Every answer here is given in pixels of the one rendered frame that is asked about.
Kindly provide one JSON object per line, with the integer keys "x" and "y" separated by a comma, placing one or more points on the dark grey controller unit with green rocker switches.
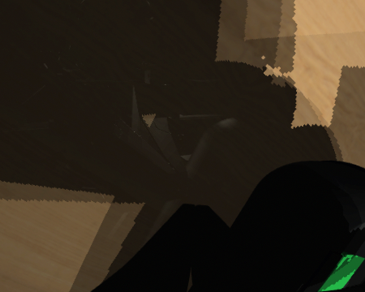
{"x": 306, "y": 221}

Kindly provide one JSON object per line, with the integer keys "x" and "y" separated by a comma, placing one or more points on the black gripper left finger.
{"x": 164, "y": 263}

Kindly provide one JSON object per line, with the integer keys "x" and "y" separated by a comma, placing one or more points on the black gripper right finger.
{"x": 222, "y": 262}

